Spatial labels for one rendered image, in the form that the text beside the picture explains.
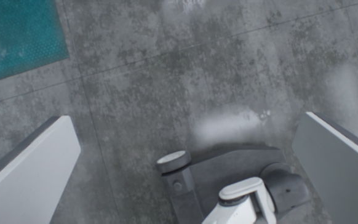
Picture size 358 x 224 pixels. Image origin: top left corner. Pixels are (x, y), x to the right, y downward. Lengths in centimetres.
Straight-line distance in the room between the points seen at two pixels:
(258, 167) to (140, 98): 75
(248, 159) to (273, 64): 58
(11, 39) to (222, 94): 134
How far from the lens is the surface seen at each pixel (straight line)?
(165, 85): 123
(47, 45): 152
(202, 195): 114
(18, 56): 162
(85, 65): 138
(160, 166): 108
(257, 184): 101
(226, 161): 110
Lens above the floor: 122
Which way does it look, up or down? 88 degrees down
